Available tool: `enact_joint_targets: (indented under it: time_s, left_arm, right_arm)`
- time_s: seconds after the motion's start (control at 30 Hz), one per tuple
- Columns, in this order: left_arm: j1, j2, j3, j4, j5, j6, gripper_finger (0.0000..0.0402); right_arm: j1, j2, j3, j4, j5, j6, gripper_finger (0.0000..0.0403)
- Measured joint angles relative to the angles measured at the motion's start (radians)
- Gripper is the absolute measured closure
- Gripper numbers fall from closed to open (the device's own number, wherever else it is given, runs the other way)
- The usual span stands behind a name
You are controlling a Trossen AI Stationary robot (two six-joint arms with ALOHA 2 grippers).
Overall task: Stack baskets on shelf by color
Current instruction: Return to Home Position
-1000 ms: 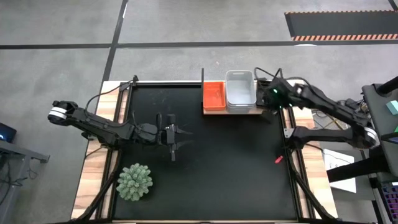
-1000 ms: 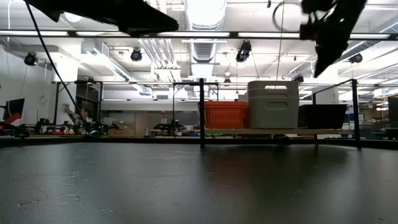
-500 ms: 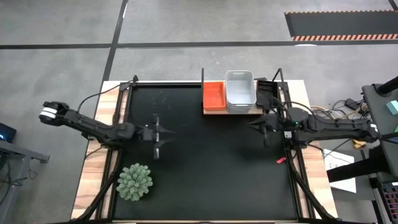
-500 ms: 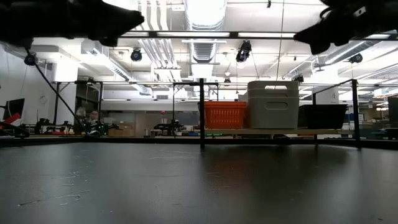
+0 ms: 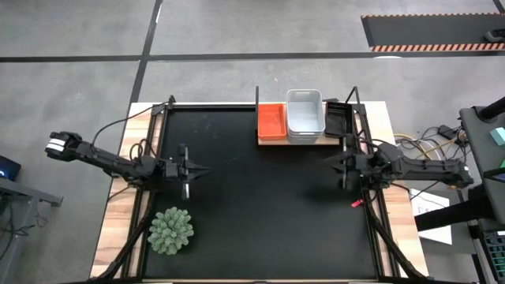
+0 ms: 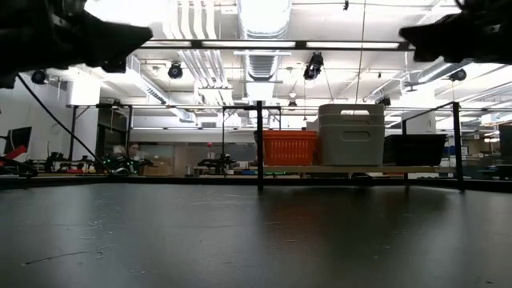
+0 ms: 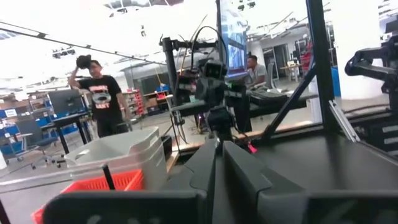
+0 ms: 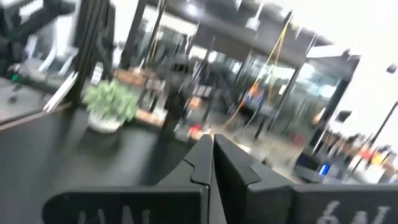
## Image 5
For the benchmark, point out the black table mat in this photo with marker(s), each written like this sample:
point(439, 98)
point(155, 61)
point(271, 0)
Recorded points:
point(256, 221)

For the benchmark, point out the dark device with blue light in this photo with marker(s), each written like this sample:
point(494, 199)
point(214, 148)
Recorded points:
point(10, 167)

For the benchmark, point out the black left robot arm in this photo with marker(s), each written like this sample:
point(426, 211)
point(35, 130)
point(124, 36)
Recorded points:
point(110, 161)

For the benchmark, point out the black stand leg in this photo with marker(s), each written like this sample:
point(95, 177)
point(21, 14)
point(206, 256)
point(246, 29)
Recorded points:
point(446, 215)

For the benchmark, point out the black power adapter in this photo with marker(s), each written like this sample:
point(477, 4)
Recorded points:
point(447, 132)

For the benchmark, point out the red slotted plastic basket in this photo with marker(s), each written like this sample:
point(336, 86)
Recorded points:
point(272, 122)

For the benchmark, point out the red tag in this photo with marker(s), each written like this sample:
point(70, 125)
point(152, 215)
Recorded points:
point(357, 203)

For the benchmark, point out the blue crate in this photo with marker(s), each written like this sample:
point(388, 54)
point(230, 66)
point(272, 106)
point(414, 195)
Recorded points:
point(496, 252)

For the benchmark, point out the black cart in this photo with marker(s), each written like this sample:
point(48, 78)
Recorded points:
point(479, 138)

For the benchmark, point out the black slotted plastic basket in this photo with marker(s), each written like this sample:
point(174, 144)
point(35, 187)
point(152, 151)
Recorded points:
point(338, 120)

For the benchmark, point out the grey desk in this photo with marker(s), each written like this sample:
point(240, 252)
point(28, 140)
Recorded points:
point(23, 191)

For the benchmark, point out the person's foot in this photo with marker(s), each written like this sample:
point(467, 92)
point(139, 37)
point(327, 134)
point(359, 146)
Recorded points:
point(495, 35)

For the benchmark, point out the white paper sheet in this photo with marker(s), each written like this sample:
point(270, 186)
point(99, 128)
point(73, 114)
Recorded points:
point(434, 205)

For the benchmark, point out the black hazard-striped floor mat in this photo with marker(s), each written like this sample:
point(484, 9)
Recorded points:
point(430, 31)

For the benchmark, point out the black shelf post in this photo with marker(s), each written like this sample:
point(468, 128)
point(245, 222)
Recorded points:
point(352, 94)

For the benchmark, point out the green artificial potted plant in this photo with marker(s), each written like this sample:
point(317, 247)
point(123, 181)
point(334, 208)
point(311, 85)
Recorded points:
point(170, 232)

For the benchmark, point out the wooden shelf board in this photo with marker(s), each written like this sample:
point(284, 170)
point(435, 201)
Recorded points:
point(272, 143)

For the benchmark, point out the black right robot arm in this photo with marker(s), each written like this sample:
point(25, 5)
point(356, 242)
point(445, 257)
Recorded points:
point(418, 169)

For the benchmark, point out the black metal rig frame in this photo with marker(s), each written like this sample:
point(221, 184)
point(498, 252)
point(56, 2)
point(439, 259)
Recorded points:
point(152, 130)

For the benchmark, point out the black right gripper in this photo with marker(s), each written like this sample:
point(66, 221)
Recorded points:
point(355, 165)

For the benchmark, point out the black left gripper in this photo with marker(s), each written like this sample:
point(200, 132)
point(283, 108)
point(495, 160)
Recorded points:
point(177, 171)

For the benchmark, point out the teal block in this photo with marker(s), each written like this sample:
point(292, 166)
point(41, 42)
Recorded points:
point(499, 136)

